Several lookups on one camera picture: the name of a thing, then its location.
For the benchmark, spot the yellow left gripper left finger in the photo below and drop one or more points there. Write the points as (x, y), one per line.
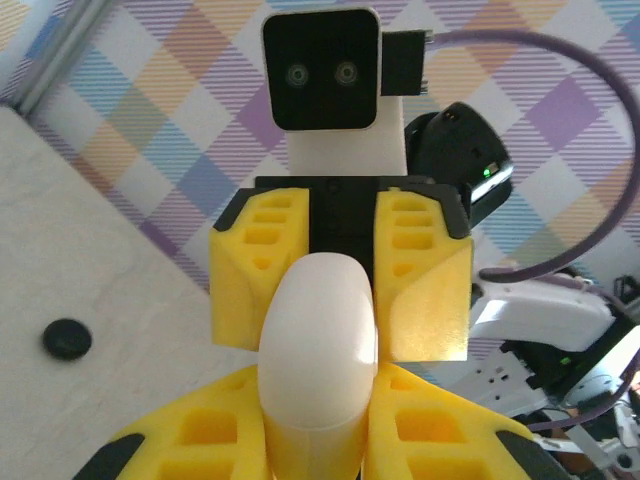
(200, 440)

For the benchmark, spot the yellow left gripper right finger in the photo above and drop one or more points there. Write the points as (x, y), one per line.
(440, 440)

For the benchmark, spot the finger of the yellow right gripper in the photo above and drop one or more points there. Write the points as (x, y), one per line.
(430, 310)
(240, 300)

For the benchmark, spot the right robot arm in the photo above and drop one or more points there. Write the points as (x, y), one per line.
(540, 315)

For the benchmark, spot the black round disc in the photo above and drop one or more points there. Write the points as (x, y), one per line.
(66, 339)

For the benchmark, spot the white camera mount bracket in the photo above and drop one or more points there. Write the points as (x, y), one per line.
(345, 150)

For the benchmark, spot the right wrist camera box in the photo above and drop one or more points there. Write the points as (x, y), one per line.
(320, 70)

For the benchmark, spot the aluminium corner frame post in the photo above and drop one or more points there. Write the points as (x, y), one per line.
(55, 50)

